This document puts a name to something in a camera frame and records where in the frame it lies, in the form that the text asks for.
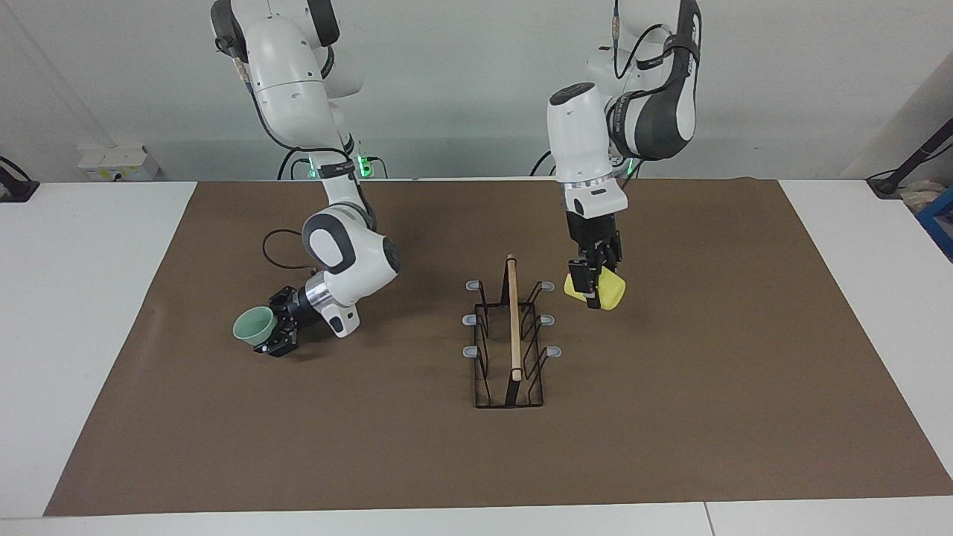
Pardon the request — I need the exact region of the yellow plastic cup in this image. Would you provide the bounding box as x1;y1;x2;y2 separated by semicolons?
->
564;268;628;311

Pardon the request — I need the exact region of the pale green plastic cup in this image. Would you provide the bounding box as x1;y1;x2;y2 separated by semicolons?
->
233;306;280;346

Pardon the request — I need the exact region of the brown table mat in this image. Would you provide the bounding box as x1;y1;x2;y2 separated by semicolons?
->
43;177;953;517

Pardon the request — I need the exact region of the black stand base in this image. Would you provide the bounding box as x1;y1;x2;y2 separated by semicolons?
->
0;156;39;203

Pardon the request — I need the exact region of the pale crumpled bag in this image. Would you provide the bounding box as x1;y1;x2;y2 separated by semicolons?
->
899;181;950;215

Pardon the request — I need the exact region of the black angled stand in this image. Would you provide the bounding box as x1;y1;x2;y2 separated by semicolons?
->
867;118;953;198

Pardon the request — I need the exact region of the blue box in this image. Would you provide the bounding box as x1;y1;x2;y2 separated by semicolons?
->
917;186;953;261

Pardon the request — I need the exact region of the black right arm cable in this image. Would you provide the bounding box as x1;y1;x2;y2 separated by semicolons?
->
262;227;313;270

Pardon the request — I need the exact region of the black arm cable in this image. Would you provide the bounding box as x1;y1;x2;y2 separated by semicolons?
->
612;0;675;79
262;227;313;270

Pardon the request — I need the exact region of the black wire cup rack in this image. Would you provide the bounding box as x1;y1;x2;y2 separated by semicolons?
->
462;254;563;409

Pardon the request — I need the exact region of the black right base cable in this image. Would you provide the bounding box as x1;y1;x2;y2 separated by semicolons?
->
277;147;313;181

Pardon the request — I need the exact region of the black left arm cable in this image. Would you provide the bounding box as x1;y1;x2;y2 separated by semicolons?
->
612;0;675;79

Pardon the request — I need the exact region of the white wall power strip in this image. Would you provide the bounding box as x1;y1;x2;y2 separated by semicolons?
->
78;145;161;182

